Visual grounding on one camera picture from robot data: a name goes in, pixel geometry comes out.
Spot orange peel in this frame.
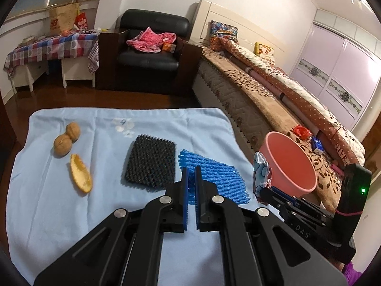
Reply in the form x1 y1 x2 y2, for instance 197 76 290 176
70 154 93 193

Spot checkered tablecloth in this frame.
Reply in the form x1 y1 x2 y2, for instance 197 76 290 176
6 31 100 75

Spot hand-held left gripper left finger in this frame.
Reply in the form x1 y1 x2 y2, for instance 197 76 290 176
34 167 189 286

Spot orange polka-dot quilt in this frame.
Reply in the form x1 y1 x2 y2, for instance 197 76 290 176
220 36 365 167

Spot red snack packet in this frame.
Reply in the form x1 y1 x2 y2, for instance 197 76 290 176
293 125 312 140

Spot pink plastic bucket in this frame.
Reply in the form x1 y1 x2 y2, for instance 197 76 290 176
260 131 317 199

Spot checkered cloth table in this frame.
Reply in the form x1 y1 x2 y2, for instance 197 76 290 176
3 30 100 91

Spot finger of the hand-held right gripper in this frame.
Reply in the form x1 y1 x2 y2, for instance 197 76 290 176
269 186 300 208
258 187 287 215

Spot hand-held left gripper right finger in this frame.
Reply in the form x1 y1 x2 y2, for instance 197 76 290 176
194 166 348 286

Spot blue white snack wrapper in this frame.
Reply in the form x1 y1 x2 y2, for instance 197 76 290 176
253 151 274 204

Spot cream wooden bed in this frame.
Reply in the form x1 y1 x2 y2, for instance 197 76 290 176
190 0 366 215

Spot lilac sliding wardrobe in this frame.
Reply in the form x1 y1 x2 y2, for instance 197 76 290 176
290 9 381 132

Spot light blue cloth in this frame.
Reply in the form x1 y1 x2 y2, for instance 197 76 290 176
6 107 286 286

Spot red bag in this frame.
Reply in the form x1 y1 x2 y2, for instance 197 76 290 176
74 12 89 31

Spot colourful printed pillow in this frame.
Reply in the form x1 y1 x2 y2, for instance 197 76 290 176
210 20 239 51

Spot brown floral blanket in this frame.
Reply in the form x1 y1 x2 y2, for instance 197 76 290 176
199 48 349 212

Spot blue foam net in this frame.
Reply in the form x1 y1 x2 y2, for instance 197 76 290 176
178 149 251 206

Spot brown paper bag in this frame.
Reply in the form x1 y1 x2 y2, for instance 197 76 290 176
48 3 80 36

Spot rolled pink mat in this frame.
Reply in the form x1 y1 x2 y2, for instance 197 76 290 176
231 55 320 132

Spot yellow floral pillow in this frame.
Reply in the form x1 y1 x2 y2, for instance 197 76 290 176
254 42 276 64

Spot walnut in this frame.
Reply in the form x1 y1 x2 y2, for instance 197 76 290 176
54 135 72 157
66 122 81 142

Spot black foam net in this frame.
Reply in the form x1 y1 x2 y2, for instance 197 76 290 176
121 135 176 189

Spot blue tissue pack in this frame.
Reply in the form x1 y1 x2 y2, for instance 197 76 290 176
311 137 325 153

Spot pink dotted clothing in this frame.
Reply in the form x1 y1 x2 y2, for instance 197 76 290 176
126 27 177 53

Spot black leather armchair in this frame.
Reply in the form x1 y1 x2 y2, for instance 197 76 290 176
95 9 204 97

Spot brown wooden door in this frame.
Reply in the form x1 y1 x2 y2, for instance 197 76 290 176
361 125 381 176

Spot person's right forearm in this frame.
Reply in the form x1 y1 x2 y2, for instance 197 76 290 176
333 259 364 286

